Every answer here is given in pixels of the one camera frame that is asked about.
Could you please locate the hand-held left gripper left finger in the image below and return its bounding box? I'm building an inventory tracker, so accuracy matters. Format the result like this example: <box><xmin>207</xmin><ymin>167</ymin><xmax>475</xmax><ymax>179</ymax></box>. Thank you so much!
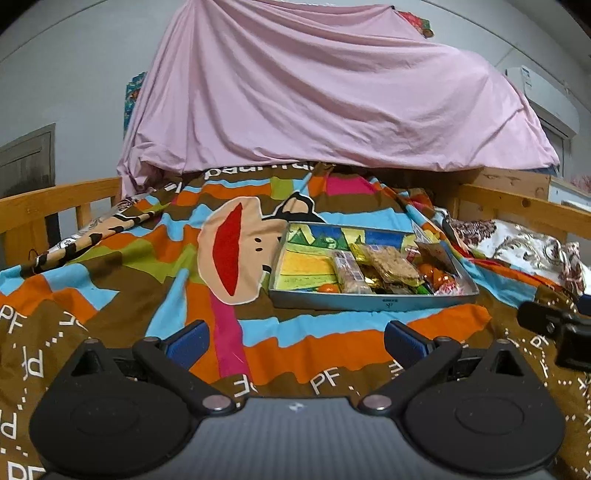
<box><xmin>69</xmin><ymin>318</ymin><xmax>237</xmax><ymax>414</ymax></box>

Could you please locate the white cabinet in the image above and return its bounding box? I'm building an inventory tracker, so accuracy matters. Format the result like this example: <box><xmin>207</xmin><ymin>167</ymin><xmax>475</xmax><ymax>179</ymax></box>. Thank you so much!
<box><xmin>549</xmin><ymin>178</ymin><xmax>591</xmax><ymax>207</ymax></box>

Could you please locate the colourful printed blanket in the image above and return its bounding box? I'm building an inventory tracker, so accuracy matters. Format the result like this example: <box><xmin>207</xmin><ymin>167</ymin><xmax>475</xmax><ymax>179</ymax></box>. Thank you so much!
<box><xmin>0</xmin><ymin>161</ymin><xmax>591</xmax><ymax>480</ymax></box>

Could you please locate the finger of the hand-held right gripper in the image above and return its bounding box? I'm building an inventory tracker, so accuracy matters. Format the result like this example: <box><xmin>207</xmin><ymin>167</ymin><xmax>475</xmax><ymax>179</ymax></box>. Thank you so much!
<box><xmin>516</xmin><ymin>300</ymin><xmax>578</xmax><ymax>337</ymax></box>

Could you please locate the dark snack packet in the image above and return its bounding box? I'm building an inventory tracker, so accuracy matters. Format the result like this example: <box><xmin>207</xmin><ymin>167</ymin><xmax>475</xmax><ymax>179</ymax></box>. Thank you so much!
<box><xmin>413</xmin><ymin>237</ymin><xmax>447</xmax><ymax>269</ymax></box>

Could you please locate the teal floral cloth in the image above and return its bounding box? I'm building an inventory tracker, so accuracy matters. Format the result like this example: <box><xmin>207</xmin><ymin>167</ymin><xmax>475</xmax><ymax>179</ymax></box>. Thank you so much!
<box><xmin>122</xmin><ymin>71</ymin><xmax>148</xmax><ymax>139</ymax></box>

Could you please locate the yellow snack packet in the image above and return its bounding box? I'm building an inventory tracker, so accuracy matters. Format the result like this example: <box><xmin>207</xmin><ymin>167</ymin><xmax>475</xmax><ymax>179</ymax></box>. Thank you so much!
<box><xmin>348</xmin><ymin>242</ymin><xmax>384</xmax><ymax>280</ymax></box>

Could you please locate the white air conditioner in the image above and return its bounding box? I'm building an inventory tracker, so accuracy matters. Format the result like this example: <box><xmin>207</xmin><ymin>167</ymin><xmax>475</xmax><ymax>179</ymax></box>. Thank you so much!
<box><xmin>505</xmin><ymin>66</ymin><xmax>580</xmax><ymax>136</ymax></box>

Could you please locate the wooden bed rail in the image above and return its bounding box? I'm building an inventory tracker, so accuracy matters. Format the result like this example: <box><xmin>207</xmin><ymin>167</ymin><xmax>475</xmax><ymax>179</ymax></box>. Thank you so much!
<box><xmin>457</xmin><ymin>184</ymin><xmax>591</xmax><ymax>246</ymax></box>
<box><xmin>0</xmin><ymin>178</ymin><xmax>123</xmax><ymax>274</ymax></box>

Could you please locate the grey tray with dinosaur drawing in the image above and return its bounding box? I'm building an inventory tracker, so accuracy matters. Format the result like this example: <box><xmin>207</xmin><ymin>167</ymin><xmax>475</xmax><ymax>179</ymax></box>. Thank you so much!
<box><xmin>268</xmin><ymin>222</ymin><xmax>480</xmax><ymax>311</ymax></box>

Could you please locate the clear nut bar packet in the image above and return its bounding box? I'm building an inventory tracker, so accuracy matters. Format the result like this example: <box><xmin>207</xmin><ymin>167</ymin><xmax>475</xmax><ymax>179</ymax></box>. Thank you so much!
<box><xmin>332</xmin><ymin>250</ymin><xmax>374</xmax><ymax>295</ymax></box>

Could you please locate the red and pink snack packet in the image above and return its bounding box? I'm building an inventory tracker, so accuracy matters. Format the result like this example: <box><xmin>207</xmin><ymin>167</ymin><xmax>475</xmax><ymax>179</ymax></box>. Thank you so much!
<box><xmin>434</xmin><ymin>277</ymin><xmax>463</xmax><ymax>297</ymax></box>

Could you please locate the red floral cloth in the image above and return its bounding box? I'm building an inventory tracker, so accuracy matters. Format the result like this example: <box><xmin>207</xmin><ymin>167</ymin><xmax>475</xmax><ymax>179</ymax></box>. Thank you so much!
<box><xmin>397</xmin><ymin>11</ymin><xmax>435</xmax><ymax>38</ymax></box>

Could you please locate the clear oat bar packet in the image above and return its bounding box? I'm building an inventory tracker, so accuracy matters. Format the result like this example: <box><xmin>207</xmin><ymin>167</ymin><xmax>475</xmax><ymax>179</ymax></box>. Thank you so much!
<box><xmin>365</xmin><ymin>244</ymin><xmax>422</xmax><ymax>284</ymax></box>

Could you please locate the wooden board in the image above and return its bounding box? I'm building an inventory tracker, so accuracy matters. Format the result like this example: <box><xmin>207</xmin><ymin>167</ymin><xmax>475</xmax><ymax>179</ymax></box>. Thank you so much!
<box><xmin>443</xmin><ymin>167</ymin><xmax>552</xmax><ymax>204</ymax></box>

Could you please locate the pink bed sheet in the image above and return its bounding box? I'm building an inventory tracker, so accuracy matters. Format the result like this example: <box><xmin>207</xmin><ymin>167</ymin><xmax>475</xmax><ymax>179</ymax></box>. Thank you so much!
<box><xmin>116</xmin><ymin>0</ymin><xmax>560</xmax><ymax>186</ymax></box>

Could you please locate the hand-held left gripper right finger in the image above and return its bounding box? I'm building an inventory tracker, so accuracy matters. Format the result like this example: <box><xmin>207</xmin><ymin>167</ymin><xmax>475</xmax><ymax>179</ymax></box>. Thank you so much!
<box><xmin>360</xmin><ymin>319</ymin><xmax>527</xmax><ymax>414</ymax></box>

